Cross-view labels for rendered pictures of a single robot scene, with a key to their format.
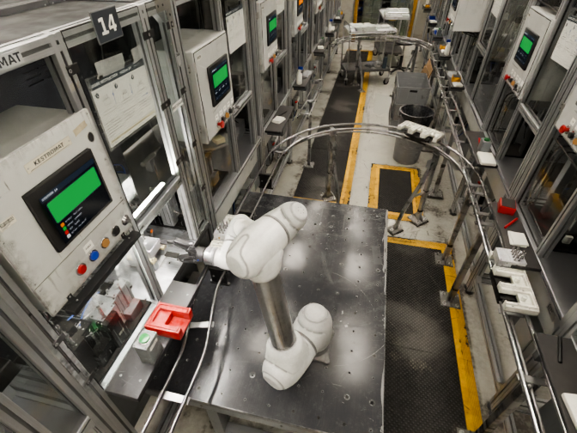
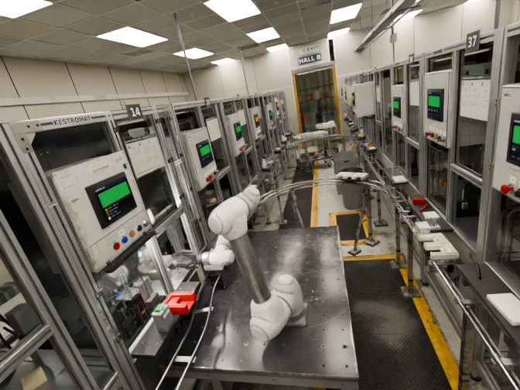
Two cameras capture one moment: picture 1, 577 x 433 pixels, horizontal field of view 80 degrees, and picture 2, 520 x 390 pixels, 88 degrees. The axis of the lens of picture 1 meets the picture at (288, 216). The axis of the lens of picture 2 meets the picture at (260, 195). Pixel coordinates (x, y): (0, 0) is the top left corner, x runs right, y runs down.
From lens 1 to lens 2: 0.55 m
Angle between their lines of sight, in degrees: 21
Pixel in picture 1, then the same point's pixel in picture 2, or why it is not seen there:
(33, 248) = (88, 221)
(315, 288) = not seen: hidden behind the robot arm
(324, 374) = (303, 333)
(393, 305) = (364, 303)
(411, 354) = (388, 338)
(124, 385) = (145, 348)
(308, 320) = (280, 284)
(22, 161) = (87, 169)
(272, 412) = (264, 367)
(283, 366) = (264, 316)
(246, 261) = (220, 217)
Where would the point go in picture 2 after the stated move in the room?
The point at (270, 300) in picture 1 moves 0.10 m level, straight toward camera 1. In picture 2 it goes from (243, 254) to (244, 265)
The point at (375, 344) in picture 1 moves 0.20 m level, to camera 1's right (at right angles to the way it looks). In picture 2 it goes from (341, 307) to (374, 302)
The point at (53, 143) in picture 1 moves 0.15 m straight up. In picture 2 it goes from (104, 163) to (91, 131)
